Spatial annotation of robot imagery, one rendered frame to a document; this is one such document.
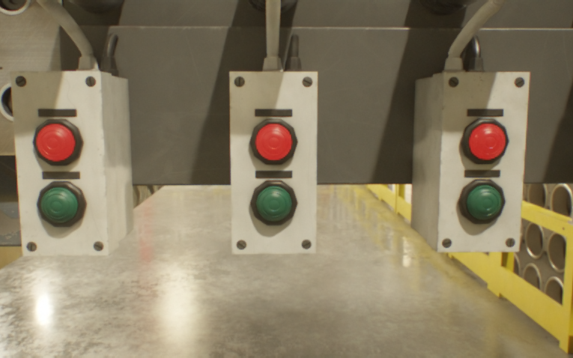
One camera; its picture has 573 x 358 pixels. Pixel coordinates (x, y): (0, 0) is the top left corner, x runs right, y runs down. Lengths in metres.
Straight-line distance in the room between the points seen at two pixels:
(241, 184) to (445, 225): 0.17
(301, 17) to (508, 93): 0.22
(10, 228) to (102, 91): 0.26
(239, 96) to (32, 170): 0.18
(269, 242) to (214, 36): 0.21
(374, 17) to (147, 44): 0.22
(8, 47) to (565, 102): 0.56
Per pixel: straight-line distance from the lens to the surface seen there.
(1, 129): 0.62
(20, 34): 0.61
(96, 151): 0.45
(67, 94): 0.46
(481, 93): 0.46
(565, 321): 1.88
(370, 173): 0.53
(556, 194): 3.62
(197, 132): 0.53
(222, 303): 2.09
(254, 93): 0.43
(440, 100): 0.46
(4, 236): 0.67
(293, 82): 0.43
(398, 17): 0.57
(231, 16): 0.56
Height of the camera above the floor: 0.74
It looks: 8 degrees down
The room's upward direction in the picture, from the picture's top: straight up
